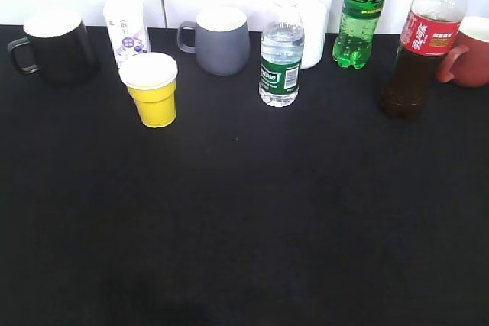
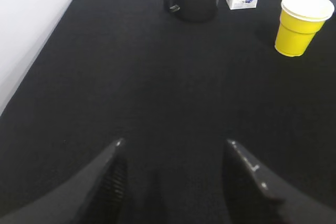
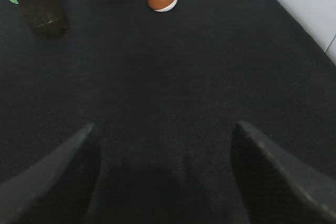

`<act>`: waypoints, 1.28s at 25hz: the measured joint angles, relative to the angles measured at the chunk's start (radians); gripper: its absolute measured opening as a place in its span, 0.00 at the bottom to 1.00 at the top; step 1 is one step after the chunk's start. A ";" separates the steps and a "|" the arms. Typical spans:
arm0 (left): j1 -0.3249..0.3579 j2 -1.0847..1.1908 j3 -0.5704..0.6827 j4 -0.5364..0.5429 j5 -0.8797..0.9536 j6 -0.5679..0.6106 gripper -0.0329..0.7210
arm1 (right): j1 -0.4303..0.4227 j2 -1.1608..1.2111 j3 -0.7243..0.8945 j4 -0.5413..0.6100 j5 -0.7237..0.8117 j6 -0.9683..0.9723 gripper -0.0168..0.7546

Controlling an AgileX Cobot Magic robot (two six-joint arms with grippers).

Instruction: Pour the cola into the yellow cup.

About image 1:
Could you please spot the black mug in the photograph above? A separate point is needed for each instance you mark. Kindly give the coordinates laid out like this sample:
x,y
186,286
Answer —
x,y
62,51

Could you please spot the white mug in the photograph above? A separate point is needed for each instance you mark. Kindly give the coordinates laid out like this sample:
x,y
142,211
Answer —
x,y
314,16

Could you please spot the red brown mug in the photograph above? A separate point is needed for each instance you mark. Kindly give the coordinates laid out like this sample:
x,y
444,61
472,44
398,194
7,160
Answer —
x,y
466,64

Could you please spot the green sprite bottle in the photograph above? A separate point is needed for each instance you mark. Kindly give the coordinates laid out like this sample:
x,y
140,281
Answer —
x,y
358,23

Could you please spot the yellow paper cup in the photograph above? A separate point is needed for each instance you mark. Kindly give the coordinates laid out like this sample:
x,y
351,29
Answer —
x,y
150,79

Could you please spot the cola bottle red label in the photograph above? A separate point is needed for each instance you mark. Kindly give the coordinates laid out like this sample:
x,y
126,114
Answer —
x,y
428,34

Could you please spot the grey mug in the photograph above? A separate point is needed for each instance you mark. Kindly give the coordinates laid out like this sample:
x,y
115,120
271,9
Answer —
x,y
219,38

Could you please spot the clear water bottle green label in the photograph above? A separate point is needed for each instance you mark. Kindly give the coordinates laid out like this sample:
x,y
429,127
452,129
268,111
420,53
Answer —
x,y
282,43

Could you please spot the white purple yogurt bottle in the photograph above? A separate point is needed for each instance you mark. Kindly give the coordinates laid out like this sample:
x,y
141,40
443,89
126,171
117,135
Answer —
x,y
126,29

